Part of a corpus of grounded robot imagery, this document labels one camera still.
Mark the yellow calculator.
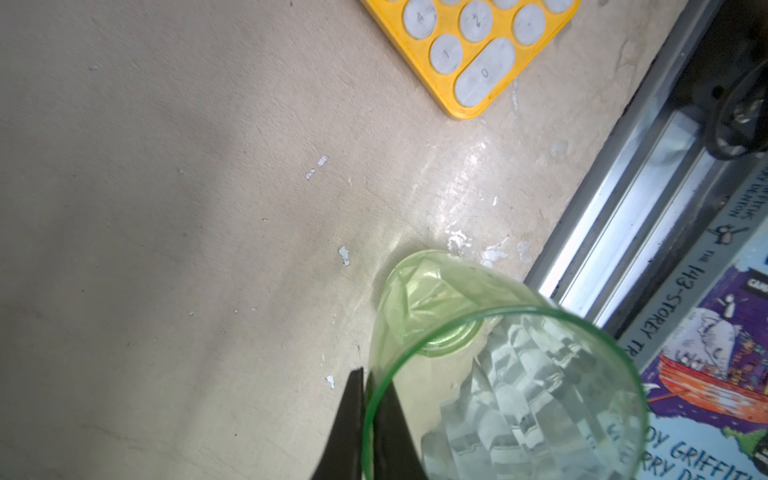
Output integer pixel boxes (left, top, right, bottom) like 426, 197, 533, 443
362, 0, 580, 120

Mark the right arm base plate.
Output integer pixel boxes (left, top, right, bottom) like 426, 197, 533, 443
704, 59, 767, 161

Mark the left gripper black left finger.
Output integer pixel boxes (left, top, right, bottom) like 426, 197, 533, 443
311, 368, 365, 480

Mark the green translucent cup front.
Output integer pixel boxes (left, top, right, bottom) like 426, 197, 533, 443
368, 250, 648, 479

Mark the purple treehouse book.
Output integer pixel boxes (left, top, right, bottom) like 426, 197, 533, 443
616, 161, 768, 480

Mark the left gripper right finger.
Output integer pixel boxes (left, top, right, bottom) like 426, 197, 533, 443
364, 374, 427, 479

